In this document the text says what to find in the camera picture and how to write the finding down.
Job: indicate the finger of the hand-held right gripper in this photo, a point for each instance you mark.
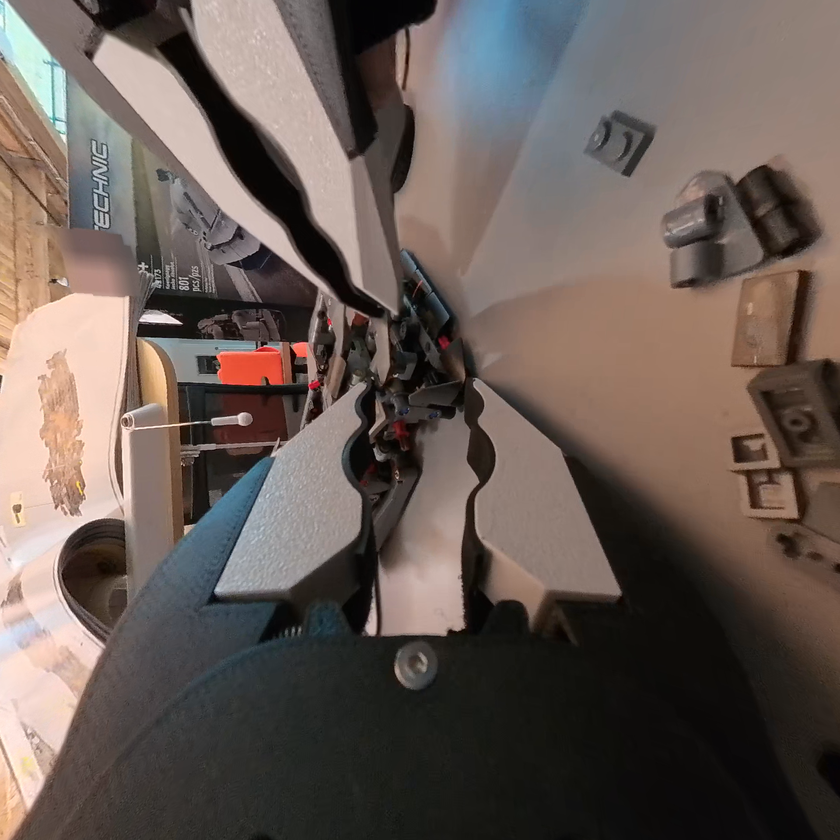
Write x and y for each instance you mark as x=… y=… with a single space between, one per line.
x=197 y=151
x=275 y=98

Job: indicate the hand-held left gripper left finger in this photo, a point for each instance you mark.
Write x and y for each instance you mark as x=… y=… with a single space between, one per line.
x=289 y=525

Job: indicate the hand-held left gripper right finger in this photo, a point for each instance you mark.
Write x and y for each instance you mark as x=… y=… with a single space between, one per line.
x=544 y=525

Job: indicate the grey lego car model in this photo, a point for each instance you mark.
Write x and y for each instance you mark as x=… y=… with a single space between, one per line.
x=394 y=367

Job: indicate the lego set cardboard box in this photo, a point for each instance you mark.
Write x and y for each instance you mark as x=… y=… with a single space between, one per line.
x=197 y=216

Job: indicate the grey lego piece square holes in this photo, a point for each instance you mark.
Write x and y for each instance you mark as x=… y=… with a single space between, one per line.
x=771 y=492

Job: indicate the grey two-stud lego plate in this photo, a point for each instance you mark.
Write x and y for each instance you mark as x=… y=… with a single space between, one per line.
x=617 y=141

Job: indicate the lego instruction booklet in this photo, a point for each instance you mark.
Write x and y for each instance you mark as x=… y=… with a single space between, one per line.
x=65 y=367

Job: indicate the grey lego plate cross holes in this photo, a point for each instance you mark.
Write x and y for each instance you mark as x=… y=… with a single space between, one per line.
x=807 y=548

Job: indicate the light grey curved lego slope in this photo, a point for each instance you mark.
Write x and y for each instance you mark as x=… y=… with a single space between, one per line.
x=823 y=505

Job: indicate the black smooth lego tile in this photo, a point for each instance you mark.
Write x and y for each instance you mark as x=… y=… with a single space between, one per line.
x=768 y=318

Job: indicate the short black lego pin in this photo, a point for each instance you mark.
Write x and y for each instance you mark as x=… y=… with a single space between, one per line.
x=778 y=210

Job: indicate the thin white tipped rod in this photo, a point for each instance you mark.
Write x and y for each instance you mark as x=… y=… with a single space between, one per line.
x=233 y=420

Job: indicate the orange plastic part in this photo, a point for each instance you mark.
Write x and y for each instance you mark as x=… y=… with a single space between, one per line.
x=253 y=367

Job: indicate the white post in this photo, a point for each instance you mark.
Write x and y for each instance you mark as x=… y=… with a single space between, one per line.
x=151 y=492

